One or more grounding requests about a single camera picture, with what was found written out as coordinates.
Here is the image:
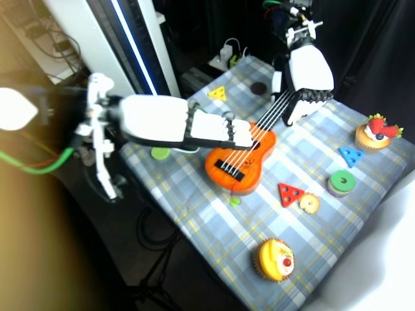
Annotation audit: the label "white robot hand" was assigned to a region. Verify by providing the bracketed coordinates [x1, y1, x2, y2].
[119, 95, 257, 153]
[271, 41, 335, 128]

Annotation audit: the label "orange toy ukulele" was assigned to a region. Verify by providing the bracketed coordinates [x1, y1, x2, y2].
[204, 89, 294, 197]

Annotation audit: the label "green round disc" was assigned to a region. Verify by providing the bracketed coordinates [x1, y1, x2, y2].
[150, 147, 172, 161]

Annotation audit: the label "yellow triangle block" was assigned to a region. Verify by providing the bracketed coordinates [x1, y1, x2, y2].
[207, 86, 228, 101]

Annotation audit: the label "white column with blue stripe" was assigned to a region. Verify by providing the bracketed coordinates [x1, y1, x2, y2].
[43, 0, 182, 98]

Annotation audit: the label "strawberry toy cupcake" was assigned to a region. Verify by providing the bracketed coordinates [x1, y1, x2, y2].
[354, 113, 405, 154]

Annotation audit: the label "blue triangle block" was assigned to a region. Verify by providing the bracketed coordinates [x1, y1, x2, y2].
[339, 146, 366, 168]

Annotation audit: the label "stacked rings with green top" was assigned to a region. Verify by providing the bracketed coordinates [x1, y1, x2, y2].
[326, 169, 357, 198]

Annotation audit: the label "red triangle block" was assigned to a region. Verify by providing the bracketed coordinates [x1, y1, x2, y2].
[278, 182, 306, 209]

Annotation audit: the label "round beige biscuit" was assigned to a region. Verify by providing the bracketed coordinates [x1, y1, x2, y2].
[299, 192, 320, 214]

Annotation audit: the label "blue plaid tablecloth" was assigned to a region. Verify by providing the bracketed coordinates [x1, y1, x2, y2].
[120, 54, 408, 311]

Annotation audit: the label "black tripod stand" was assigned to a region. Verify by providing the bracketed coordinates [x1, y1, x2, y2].
[137, 239, 185, 311]

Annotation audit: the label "yellow fruit toy cupcake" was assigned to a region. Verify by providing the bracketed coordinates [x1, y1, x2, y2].
[253, 238, 296, 282]

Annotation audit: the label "white rounded shell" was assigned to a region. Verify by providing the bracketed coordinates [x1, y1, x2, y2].
[301, 179, 415, 311]

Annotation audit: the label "white plug adapter with cable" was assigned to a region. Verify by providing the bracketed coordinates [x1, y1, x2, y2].
[208, 38, 250, 71]

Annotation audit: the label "black floor cable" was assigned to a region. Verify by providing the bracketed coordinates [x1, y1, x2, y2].
[135, 207, 182, 248]

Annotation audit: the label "green cable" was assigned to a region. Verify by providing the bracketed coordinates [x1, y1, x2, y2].
[0, 146, 76, 176]

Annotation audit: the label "white shelf with cables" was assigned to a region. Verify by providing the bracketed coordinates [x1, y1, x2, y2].
[0, 0, 84, 86]

